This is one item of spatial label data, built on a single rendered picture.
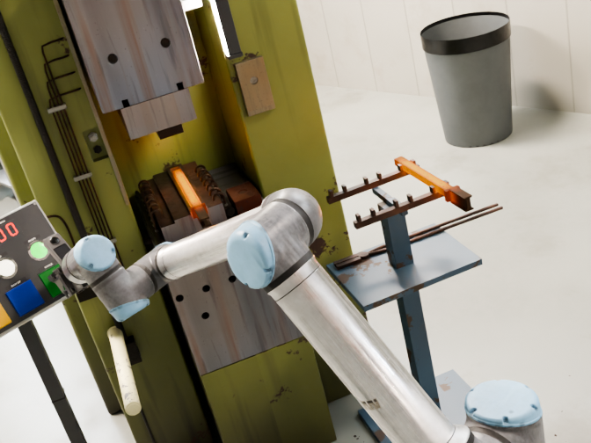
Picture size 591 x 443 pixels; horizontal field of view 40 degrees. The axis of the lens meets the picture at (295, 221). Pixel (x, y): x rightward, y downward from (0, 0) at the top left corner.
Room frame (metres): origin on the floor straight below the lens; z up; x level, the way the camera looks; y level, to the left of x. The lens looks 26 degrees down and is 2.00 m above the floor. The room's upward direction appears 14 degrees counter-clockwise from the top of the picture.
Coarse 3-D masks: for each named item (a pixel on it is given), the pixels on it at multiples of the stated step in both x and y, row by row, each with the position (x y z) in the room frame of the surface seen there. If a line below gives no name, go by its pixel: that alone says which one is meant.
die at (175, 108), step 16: (160, 96) 2.25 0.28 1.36; (176, 96) 2.26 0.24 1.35; (128, 112) 2.23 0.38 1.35; (144, 112) 2.24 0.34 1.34; (160, 112) 2.25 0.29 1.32; (176, 112) 2.26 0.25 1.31; (192, 112) 2.27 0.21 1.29; (128, 128) 2.23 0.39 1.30; (144, 128) 2.24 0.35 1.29; (160, 128) 2.24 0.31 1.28
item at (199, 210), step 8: (176, 176) 2.54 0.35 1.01; (184, 176) 2.52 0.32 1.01; (184, 184) 2.45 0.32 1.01; (184, 192) 2.40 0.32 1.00; (192, 192) 2.36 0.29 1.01; (192, 200) 2.30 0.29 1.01; (192, 208) 2.23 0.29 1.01; (200, 208) 2.22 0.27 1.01; (200, 216) 2.17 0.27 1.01; (208, 216) 2.15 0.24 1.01; (208, 224) 2.15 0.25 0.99
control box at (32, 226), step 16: (32, 208) 2.12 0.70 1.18; (0, 224) 2.06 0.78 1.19; (16, 224) 2.07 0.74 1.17; (32, 224) 2.09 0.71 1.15; (48, 224) 2.10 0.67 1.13; (16, 240) 2.04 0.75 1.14; (32, 240) 2.06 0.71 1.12; (0, 256) 2.00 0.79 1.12; (16, 256) 2.01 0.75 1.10; (32, 256) 2.03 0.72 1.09; (48, 256) 2.04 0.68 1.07; (16, 272) 1.98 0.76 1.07; (32, 272) 2.00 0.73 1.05; (0, 288) 1.94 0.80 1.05; (48, 304) 1.95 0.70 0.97; (16, 320) 1.90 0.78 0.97; (0, 336) 1.86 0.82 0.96
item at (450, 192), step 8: (400, 160) 2.35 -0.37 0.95; (408, 160) 2.33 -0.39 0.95; (408, 168) 2.28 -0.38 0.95; (416, 168) 2.26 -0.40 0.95; (416, 176) 2.23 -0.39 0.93; (424, 176) 2.19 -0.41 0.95; (432, 176) 2.18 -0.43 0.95; (432, 184) 2.14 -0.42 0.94; (440, 184) 2.12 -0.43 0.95; (448, 184) 2.10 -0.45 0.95; (440, 192) 2.10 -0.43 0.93; (448, 192) 2.05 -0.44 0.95; (456, 192) 2.01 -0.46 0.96; (464, 192) 2.00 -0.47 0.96; (448, 200) 2.05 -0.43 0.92; (456, 200) 2.03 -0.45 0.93; (464, 200) 1.98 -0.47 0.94; (464, 208) 1.98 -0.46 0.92; (472, 208) 1.98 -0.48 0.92
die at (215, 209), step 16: (160, 176) 2.62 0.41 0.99; (192, 176) 2.54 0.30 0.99; (160, 192) 2.49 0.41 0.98; (176, 192) 2.44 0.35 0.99; (208, 192) 2.37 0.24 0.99; (176, 208) 2.32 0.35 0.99; (208, 208) 2.26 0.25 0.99; (160, 224) 2.25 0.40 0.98; (176, 224) 2.24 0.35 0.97; (192, 224) 2.24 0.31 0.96; (176, 240) 2.23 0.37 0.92
